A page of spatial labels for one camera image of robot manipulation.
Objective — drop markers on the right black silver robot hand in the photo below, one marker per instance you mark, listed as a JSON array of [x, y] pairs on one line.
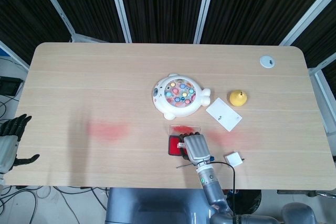
[[197, 149]]

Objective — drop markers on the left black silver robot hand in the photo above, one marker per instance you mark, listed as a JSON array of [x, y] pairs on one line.
[[6, 148]]

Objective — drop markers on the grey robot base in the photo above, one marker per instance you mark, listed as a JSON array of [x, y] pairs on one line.
[[157, 205]]

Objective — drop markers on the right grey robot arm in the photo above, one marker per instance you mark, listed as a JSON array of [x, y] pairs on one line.
[[212, 190]]

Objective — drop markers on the red ink pad clear lid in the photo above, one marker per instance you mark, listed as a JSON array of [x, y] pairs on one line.
[[174, 145]]

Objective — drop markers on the white power adapter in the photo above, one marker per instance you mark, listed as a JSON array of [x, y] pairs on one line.
[[233, 159]]

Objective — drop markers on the white paper card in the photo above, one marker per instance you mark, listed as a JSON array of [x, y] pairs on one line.
[[223, 113]]

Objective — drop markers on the white fishing game toy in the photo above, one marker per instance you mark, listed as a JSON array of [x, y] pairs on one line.
[[181, 95]]

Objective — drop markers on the black screen device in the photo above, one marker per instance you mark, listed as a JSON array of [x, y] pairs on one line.
[[9, 86]]

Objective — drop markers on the yellow pear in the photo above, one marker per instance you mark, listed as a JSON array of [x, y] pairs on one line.
[[238, 99]]

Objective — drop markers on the black trash bin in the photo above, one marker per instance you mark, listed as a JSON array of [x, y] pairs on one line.
[[246, 200]]

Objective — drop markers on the white partition frame post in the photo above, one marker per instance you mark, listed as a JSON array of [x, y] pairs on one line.
[[206, 6], [120, 9], [307, 16], [56, 9]]

